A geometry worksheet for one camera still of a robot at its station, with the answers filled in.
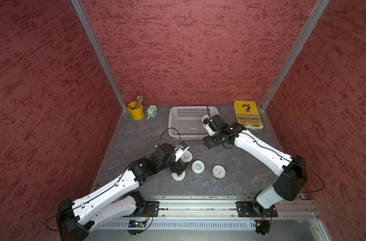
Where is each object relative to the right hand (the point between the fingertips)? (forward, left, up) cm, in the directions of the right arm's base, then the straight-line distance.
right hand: (211, 143), depth 82 cm
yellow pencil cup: (+32, +51, -9) cm, 60 cm away
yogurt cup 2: (-10, +8, -9) cm, 15 cm away
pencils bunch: (+34, +47, +1) cm, 58 cm away
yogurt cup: (-4, +14, -8) cm, 17 cm away
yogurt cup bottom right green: (-13, -4, -9) cm, 16 cm away
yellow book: (+32, -34, -14) cm, 49 cm away
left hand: (-9, +17, +2) cm, 20 cm away
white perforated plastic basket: (+26, +15, -14) cm, 34 cm away
